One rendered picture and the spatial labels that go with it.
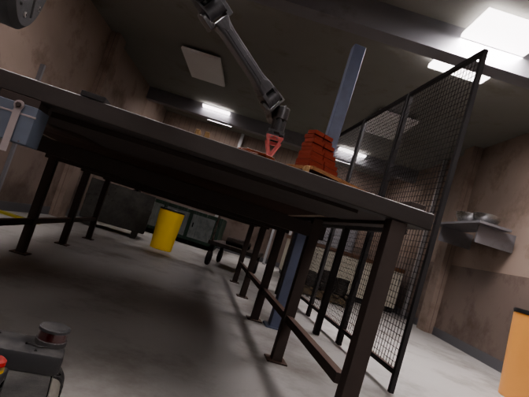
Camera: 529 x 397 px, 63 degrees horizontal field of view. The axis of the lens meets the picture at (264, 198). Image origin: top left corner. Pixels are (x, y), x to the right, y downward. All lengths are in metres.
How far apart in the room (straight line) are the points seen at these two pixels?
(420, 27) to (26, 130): 3.67
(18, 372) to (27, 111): 0.78
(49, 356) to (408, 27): 4.00
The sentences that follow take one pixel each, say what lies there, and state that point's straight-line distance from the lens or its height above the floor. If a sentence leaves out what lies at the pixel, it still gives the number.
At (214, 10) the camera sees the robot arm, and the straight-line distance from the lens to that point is 1.68.
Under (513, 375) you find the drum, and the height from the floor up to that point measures 0.19.
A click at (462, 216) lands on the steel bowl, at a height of 1.70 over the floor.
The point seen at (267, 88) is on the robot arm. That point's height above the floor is 1.21.
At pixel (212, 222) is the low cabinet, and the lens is 9.43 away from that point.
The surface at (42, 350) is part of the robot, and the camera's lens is 1.12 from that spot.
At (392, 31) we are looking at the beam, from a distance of 4.40.
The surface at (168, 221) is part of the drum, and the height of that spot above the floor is 0.44.
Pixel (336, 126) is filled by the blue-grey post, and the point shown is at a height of 1.69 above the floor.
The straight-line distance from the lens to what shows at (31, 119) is 1.53.
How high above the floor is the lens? 0.67
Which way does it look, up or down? 5 degrees up
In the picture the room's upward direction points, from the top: 17 degrees clockwise
